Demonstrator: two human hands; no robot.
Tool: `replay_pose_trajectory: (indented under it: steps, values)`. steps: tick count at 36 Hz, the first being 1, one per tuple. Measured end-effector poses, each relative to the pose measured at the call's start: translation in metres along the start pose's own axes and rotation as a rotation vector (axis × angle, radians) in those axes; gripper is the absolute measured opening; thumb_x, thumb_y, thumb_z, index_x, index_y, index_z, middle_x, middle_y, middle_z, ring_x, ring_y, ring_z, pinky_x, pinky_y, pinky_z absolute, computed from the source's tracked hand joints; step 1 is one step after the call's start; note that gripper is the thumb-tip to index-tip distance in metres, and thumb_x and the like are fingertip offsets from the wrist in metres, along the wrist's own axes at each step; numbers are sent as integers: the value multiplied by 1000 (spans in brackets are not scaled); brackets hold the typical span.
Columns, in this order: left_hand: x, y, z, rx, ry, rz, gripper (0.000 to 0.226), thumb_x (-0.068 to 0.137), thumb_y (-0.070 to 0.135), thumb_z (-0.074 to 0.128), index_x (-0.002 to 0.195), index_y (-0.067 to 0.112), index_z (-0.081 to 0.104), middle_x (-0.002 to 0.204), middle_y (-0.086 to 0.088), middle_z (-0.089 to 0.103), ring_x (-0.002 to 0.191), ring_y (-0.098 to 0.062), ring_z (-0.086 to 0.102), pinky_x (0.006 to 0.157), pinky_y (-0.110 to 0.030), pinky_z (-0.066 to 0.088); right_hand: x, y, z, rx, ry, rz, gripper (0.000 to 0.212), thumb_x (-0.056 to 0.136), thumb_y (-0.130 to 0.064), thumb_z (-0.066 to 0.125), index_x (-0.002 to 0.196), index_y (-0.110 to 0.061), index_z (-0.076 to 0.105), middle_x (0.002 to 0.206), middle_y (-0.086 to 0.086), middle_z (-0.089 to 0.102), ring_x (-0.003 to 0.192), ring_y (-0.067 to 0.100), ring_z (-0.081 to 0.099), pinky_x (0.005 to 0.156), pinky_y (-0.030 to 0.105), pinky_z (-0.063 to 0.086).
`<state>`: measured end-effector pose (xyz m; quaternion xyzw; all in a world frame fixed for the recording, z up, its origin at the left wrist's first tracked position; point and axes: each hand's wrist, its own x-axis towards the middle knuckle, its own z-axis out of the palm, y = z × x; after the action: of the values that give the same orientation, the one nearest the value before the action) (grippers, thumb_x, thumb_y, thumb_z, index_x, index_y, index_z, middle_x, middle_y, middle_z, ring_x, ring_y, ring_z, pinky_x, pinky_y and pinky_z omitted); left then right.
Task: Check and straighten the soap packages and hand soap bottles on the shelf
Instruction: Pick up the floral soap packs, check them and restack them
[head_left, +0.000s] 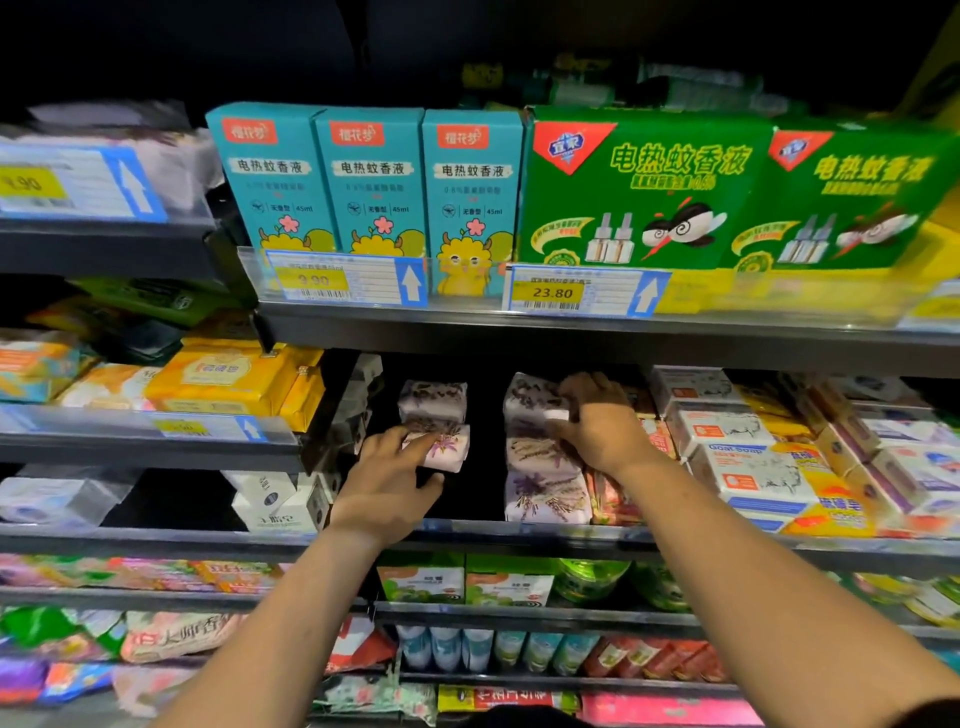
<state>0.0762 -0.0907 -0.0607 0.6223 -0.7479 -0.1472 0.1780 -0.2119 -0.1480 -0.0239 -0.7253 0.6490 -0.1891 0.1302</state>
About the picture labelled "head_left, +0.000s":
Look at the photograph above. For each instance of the dark green packets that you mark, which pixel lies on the dark green packets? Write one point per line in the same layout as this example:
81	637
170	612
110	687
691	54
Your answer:
150	300

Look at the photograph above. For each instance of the row of dark green packs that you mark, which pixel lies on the row of dark green packs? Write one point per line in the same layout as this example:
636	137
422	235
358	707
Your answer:
675	93

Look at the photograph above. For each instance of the row of red tubes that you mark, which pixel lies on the row of red tubes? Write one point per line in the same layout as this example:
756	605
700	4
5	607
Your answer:
660	660

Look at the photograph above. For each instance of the yellow red flat pack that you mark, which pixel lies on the yellow red flat pack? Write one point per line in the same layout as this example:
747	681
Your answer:
503	698

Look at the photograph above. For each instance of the stack of pink soap boxes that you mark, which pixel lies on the stack of pink soap boxes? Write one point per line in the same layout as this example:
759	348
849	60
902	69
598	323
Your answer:
608	498

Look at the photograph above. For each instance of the person's left hand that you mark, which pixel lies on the person's left hand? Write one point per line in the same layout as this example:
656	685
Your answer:
383	488

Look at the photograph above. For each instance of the person's left forearm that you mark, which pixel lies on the person's left forearm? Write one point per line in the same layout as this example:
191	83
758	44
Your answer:
285	630

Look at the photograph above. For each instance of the green white carton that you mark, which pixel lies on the green white carton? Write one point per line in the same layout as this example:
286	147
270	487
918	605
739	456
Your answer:
510	582
420	582

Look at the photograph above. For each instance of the teal box pink flower print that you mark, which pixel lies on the teal box pink flower print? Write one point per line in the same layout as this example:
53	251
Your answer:
270	180
375	180

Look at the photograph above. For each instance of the red white packet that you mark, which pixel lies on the red white packet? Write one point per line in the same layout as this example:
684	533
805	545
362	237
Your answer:
360	642

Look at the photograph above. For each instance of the white blue price strip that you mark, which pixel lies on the white blue price strip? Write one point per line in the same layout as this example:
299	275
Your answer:
180	426

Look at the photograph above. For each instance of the person's right forearm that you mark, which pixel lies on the person's right forearm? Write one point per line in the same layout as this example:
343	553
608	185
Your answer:
765	600

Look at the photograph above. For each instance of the white plastic pack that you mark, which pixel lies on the white plastic pack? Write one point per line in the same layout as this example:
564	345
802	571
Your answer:
60	498

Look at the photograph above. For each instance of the white floral packet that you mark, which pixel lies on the white floral packet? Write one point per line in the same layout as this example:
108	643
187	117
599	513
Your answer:
375	693

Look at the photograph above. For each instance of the stack of floral soap boxes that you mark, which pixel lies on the stack of floral soap boxes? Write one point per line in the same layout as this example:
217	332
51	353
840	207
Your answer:
548	495

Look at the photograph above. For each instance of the person's right hand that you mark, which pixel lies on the person's right hand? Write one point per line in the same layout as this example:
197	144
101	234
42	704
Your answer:
608	435

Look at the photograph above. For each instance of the pile of colourful packets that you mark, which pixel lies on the pile of colourful packets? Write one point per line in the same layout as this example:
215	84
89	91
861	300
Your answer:
150	638

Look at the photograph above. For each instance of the pink flat pack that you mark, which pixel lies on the pink flat pack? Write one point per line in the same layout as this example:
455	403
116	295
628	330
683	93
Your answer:
660	708

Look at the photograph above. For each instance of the flat yellow box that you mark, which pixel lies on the flat yellow box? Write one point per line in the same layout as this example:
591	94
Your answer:
945	258

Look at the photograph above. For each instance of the stack of white plastic packs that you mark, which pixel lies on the stack of white plastic packs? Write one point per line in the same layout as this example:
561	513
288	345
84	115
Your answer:
188	165

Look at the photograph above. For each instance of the row of blue white tubes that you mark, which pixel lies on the row of blue white tubes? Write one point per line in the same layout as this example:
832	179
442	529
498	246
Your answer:
450	648

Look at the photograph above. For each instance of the white blue price tag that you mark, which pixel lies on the white blue price tag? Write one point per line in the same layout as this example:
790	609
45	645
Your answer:
83	183
933	308
345	278
585	290

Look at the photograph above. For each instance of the green box mosquito print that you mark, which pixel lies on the green box mosquito print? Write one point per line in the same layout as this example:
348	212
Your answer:
645	180
855	188

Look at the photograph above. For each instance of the stack of yellow soap boxes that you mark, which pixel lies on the stack of yellow soap boxes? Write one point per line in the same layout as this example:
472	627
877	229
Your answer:
825	518

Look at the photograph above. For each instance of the white printed small cartons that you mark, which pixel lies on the white printed small cartons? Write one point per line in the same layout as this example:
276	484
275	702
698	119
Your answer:
270	498

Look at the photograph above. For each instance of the orange white packet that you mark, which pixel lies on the orange white packet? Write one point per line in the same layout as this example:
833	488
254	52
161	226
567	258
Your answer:
38	363

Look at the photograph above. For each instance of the stack of yellow soap cartons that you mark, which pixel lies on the stack of yellow soap cartons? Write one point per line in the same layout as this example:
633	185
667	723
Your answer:
218	383

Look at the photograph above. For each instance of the stack of white purple soap boxes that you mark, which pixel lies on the stack of white purple soap boxes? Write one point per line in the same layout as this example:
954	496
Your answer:
915	480

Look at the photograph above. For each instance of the row of pink orange packets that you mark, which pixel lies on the row of pink orange packets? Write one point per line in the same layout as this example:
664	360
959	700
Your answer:
150	573

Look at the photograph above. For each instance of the teal box yellow cartoon print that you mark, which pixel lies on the teal box yellow cartoon print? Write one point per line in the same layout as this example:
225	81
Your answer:
473	180

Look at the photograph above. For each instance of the stack of white orange soap boxes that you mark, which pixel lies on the stack of white orange soap boxes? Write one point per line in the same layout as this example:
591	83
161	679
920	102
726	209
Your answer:
750	480

